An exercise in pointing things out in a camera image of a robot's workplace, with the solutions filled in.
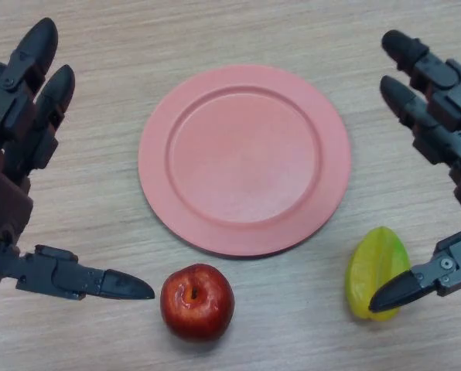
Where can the red apple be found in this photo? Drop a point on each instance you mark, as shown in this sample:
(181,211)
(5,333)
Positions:
(199,309)

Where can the yellow green starfruit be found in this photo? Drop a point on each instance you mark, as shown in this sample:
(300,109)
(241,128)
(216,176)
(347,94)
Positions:
(373,263)

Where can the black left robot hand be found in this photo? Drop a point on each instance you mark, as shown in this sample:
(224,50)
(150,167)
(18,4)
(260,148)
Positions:
(10,216)

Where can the pink round plate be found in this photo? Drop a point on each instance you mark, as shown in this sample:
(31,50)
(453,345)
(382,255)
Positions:
(246,162)

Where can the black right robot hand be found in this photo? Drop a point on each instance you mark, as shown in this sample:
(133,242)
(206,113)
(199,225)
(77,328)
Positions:
(447,116)

